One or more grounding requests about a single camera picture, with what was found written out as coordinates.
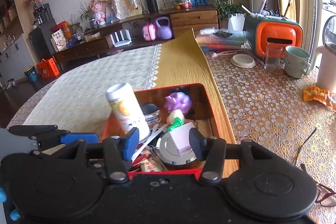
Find purple kettlebell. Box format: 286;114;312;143
155;17;173;40

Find orange gift bag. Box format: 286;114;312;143
36;57;59;80

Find white washing machine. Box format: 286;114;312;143
314;0;336;57

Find orange snack wrapper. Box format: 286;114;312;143
303;86;336;110

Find black cabinet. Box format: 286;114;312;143
28;19;57;60

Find red tin box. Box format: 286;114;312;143
101;83;219;175

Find wooden media cabinet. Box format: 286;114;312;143
52;5;220;65

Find stack of books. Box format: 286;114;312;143
196;28;247;52

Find yellow wood-pattern mat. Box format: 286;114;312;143
155;28;238;178

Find white plant pot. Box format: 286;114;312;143
228;13;246;32

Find black speaker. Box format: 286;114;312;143
145;0;159;13

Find cream and green small toy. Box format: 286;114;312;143
167;109;186;133

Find purple toy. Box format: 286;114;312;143
164;92;192;116

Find clear drinking glass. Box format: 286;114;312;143
265;42;284;72

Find white router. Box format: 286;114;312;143
109;31;132;47

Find white and yellow bottle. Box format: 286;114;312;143
106;83;150;141

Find red-framed eyeglasses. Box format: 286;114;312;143
293;128;336;208

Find round tin with silver lid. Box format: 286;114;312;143
157;131;198;170

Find cream quilted table mat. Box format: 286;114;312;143
22;44;162;136

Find red snack packet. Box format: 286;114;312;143
139;158;162;172

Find white round lid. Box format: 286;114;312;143
231;53;256;68

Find wooden shelf unit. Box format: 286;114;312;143
0;0;31;75

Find black coffee machine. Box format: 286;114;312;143
33;3;50;26

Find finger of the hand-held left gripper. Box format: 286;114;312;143
9;124;71;137
31;133;99;152

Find small potted plant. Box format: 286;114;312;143
78;1;93;29

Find orange carton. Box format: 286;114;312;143
56;21;72;39

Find pale pink sticky note pad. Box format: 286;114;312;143
171;123;198;157

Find small dark blue-labelled jar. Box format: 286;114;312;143
140;103;161;125

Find white thermos mug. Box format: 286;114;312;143
311;42;336;91

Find orange and green tissue box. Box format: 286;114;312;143
245;15;304;60

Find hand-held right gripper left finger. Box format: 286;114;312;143
62;127;140;184

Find white snack box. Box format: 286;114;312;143
51;29;68;52

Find pink toy case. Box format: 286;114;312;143
142;22;157;41

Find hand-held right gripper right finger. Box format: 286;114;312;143
189;127;267;185

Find small cardboard box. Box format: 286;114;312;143
84;31;102;43

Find teal bucket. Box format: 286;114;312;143
24;66;39;83

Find pale green mug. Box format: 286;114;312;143
285;46;312;79

